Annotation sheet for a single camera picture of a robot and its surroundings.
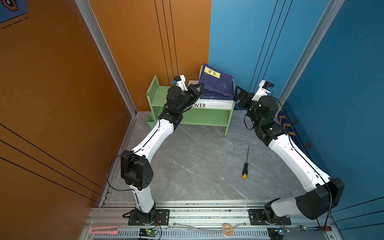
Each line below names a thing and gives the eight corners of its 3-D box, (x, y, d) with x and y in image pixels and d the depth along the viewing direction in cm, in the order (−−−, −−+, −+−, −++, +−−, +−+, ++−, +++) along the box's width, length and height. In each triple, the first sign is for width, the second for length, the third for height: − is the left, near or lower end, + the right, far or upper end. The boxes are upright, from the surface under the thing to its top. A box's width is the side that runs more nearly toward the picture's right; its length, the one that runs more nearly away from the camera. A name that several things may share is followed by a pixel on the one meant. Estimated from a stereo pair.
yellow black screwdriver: (242, 178, 88) (243, 176, 86) (245, 147, 102) (246, 145, 100) (246, 179, 88) (247, 177, 86) (249, 148, 101) (250, 145, 99)
